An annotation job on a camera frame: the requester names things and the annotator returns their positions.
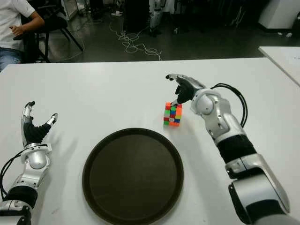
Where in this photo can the seated person in white shirt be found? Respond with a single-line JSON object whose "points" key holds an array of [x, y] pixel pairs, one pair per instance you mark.
{"points": [[11, 21]]}

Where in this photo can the black chair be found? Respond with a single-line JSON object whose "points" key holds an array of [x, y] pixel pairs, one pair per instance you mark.
{"points": [[56, 22]]}

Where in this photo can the silver humanoid robot legs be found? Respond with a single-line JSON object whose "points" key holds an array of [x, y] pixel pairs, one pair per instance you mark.
{"points": [[154, 16]]}

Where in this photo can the dark brown round plate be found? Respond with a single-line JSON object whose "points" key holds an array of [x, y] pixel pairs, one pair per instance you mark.
{"points": [[132, 174]]}

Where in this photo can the right silver black robot arm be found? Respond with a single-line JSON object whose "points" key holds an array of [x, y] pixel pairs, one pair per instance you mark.
{"points": [[206, 104]]}

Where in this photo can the multicoloured Rubik's cube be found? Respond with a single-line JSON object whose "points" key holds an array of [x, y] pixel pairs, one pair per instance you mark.
{"points": [[173, 117]]}

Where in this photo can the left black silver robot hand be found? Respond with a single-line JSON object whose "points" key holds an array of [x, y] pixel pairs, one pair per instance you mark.
{"points": [[34, 134]]}

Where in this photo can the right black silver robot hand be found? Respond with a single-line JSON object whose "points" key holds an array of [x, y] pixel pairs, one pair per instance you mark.
{"points": [[186, 91]]}

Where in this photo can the white side table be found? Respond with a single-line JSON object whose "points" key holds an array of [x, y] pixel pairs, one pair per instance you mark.
{"points": [[283, 58]]}

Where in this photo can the white scrap on floor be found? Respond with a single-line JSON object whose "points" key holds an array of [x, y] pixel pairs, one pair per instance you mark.
{"points": [[289, 34]]}

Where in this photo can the white framed glass cabinet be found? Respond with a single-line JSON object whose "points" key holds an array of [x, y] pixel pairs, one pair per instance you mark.
{"points": [[69, 9]]}

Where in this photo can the folded metal stand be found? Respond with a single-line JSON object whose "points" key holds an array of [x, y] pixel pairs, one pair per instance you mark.
{"points": [[237, 16]]}

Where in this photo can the white power strip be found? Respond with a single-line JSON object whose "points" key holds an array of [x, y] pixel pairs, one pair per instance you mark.
{"points": [[116, 14]]}

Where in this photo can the white cabinet with black base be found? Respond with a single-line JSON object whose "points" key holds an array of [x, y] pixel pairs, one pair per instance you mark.
{"points": [[276, 11]]}

